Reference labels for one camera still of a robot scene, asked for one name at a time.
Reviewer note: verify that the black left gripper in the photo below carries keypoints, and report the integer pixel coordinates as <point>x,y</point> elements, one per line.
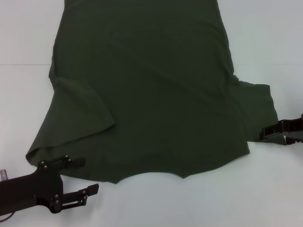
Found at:
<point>28,189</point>

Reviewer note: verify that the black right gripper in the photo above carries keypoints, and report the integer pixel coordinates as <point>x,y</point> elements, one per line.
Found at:
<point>298,134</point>

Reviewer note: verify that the dark green t-shirt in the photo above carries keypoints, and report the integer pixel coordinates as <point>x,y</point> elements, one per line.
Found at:
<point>142,94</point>

